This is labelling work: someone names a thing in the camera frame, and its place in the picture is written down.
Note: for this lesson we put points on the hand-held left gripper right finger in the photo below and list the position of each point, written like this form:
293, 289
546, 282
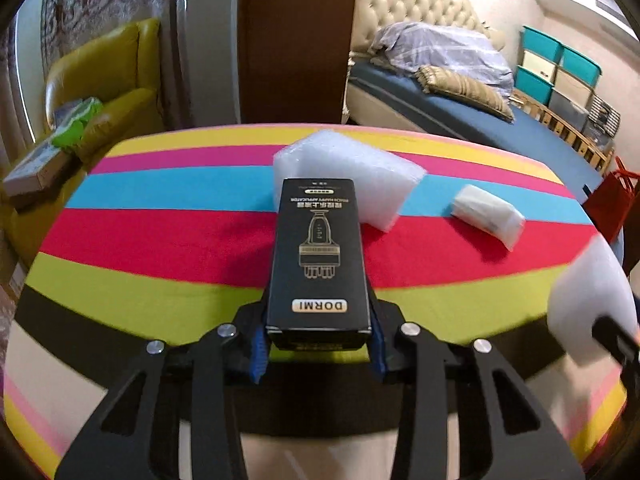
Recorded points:
377, 355

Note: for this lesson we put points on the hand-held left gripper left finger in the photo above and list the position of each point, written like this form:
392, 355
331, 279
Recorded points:
257, 360

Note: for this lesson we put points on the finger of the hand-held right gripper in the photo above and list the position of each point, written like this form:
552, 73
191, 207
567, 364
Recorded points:
612, 337

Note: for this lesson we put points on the white foam sheet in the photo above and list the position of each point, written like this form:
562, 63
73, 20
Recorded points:
585, 300

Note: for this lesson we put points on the black printed box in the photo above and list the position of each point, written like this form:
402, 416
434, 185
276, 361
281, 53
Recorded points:
320, 260

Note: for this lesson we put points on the red gift bag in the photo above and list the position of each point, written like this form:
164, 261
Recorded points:
612, 200

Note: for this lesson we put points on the striped colourful tablecloth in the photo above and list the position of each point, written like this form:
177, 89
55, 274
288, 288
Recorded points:
150, 240

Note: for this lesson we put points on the small white plastic packet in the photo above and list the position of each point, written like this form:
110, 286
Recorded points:
487, 212

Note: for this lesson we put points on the bubble wrap bag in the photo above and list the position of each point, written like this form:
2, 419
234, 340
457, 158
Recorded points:
360, 170

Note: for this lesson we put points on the bed with blue sheet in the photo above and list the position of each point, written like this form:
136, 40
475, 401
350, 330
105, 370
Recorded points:
500, 135

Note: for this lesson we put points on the stack of storage bins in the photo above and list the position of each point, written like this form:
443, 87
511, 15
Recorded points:
555, 75

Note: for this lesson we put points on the striped beige pillow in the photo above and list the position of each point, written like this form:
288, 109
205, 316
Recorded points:
465, 90

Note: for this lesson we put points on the flat cardboard box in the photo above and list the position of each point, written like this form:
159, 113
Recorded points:
37, 172

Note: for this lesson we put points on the green packet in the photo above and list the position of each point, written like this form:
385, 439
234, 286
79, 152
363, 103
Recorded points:
77, 122

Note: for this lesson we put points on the blue white striped duvet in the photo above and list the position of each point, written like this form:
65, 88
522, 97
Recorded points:
440, 52

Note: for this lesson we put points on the brown wooden panel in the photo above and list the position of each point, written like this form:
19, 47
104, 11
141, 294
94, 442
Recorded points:
300, 35

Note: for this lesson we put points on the yellow leather armchair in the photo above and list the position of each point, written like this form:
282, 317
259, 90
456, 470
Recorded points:
110, 60

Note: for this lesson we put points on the tufted beige headboard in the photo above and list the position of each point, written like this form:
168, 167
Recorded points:
425, 5

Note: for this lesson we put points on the wooden crib rail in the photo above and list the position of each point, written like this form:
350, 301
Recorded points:
565, 130

